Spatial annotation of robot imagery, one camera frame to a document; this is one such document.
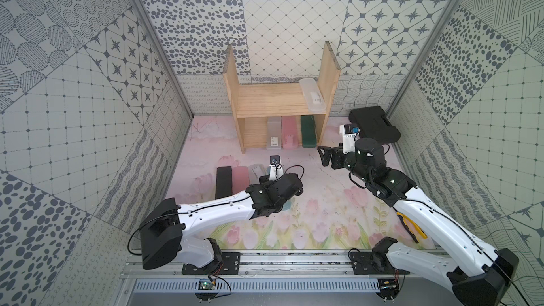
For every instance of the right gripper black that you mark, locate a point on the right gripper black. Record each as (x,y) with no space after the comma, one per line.
(337,163)

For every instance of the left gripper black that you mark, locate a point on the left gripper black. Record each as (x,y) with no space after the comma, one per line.
(263,178)

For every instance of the clear rounded pencil case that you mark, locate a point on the clear rounded pencil case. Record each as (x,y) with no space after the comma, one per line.
(256,171)

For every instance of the pink rounded pencil case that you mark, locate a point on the pink rounded pencil case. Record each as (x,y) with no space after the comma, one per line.
(240,179)

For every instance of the black rectangular pencil case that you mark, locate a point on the black rectangular pencil case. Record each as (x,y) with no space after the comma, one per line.
(223,185)

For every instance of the teal pencil case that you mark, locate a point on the teal pencil case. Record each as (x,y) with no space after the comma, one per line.
(287,205)

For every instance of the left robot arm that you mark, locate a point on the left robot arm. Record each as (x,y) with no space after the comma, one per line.
(167,233)

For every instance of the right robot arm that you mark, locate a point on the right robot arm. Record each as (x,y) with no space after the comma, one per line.
(475,272)

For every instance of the dark green pencil case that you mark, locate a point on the dark green pencil case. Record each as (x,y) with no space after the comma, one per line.
(308,132)

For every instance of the pink pencil case lower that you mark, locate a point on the pink pencil case lower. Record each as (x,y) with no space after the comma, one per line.
(289,133)

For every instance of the clear pencil case right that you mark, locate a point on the clear pencil case right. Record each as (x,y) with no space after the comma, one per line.
(312,95)

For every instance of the frosted rectangular pencil case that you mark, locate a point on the frosted rectangular pencil case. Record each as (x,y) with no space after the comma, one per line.
(273,136)

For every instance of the wooden two-tier shelf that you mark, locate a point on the wooden two-tier shelf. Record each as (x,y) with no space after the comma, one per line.
(252,104)

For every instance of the black plastic tool case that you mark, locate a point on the black plastic tool case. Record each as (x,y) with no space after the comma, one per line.
(373,123)

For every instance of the yellow black tool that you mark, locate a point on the yellow black tool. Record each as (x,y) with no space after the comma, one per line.
(413,229)

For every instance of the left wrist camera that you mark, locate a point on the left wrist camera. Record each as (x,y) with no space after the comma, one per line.
(275,168)

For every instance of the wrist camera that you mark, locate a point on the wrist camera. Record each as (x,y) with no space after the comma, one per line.
(275,168)
(348,140)

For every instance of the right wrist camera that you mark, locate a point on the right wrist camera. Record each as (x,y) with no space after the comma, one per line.
(348,140)

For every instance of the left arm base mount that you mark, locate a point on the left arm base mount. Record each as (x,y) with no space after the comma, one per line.
(228,264)

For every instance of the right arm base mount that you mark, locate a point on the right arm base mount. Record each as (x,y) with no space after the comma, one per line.
(374,262)

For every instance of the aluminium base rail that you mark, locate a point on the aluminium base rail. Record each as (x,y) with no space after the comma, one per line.
(291,272)

